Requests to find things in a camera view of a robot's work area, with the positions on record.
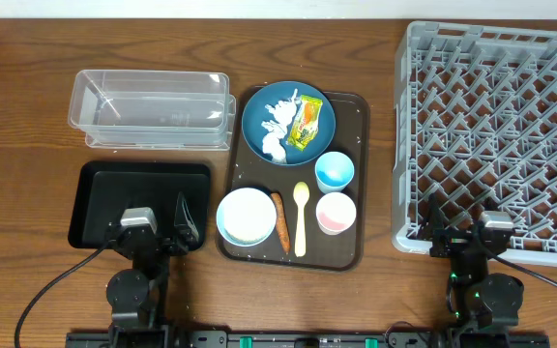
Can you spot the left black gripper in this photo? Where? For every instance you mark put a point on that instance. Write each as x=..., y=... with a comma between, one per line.
x=183, y=231

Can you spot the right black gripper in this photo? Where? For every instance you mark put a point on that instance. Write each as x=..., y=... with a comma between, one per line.
x=436, y=226

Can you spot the white pink cup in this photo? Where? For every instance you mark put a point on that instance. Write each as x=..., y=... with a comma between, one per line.
x=335, y=213

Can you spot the light blue cup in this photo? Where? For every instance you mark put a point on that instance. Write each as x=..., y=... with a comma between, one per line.
x=333, y=172

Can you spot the dark blue plate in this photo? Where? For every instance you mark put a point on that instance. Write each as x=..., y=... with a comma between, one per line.
x=255, y=113

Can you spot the white tissue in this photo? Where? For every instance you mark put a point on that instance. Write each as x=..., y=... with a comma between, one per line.
x=283, y=114

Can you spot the green pandan snack wrapper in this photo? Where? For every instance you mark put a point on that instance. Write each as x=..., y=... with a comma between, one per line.
x=305, y=124

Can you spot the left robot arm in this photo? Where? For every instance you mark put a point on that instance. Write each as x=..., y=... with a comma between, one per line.
x=137, y=295

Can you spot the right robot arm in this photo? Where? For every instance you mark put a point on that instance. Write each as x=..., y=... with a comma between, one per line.
x=485, y=305

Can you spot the grey dishwasher rack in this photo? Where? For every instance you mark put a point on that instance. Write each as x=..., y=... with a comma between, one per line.
x=476, y=121

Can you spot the light blue rice bowl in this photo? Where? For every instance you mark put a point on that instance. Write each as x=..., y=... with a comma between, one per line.
x=246, y=217

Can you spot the black plastic bin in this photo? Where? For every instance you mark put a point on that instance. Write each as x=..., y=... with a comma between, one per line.
x=107, y=188

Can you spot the orange carrot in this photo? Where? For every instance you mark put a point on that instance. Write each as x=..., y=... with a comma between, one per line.
x=281, y=224

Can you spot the dark brown serving tray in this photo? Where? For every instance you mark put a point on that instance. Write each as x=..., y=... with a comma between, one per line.
x=248, y=170

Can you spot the pale yellow spoon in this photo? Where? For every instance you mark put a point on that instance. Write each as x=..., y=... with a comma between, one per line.
x=301, y=197

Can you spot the clear plastic bin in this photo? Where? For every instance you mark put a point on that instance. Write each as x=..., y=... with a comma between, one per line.
x=153, y=110

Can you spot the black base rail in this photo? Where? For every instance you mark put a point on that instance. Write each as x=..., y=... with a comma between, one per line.
x=219, y=339

